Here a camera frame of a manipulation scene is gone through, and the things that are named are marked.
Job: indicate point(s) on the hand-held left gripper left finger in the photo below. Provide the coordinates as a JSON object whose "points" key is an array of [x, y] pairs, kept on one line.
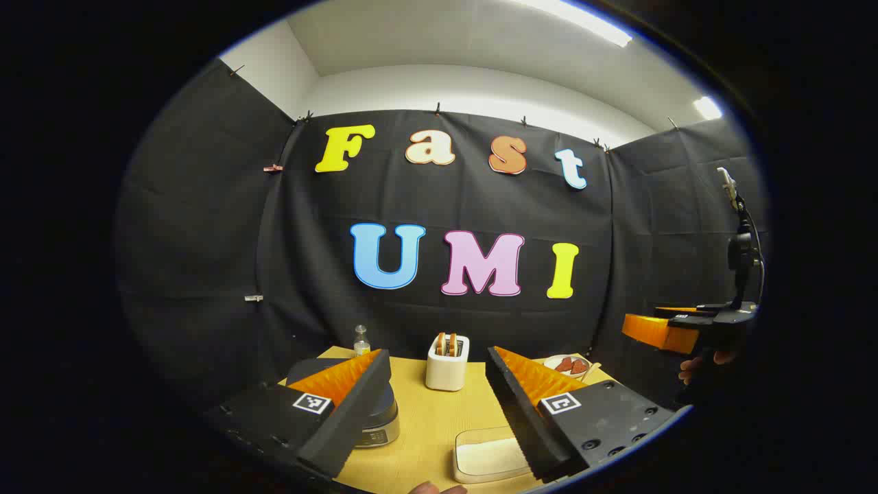
{"points": [[357, 405]]}

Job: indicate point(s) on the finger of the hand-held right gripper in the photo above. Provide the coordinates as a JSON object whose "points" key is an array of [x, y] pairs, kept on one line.
{"points": [[655, 333], [679, 311]]}

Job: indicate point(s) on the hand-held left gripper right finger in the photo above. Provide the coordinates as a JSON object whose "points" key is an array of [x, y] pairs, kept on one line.
{"points": [[514, 412]]}

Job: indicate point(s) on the dark grey rice cooker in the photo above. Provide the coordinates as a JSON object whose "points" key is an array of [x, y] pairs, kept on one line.
{"points": [[381, 418]]}

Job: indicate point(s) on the clear plastic rice box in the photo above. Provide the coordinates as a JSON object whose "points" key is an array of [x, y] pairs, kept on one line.
{"points": [[458, 453]]}

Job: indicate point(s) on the white plate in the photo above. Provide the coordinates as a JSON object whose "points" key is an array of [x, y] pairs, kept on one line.
{"points": [[551, 367]]}

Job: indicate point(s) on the small glass bottle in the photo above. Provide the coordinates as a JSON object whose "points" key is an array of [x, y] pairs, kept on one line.
{"points": [[361, 342]]}

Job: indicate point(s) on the red food piece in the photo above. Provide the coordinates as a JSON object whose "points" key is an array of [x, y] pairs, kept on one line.
{"points": [[579, 367], [564, 364]]}

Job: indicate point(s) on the white toaster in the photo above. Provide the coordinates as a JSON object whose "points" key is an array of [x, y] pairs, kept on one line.
{"points": [[446, 374]]}

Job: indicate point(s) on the toasted bread slice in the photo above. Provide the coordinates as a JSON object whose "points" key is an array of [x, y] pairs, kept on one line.
{"points": [[453, 344], [441, 344]]}

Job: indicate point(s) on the small ceiling light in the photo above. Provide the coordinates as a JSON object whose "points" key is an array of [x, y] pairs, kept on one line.
{"points": [[707, 108]]}

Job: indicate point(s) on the row of black clips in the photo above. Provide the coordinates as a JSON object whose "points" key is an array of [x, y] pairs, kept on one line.
{"points": [[437, 110]]}

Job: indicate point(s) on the long ceiling light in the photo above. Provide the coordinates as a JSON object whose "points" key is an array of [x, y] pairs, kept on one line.
{"points": [[583, 19]]}

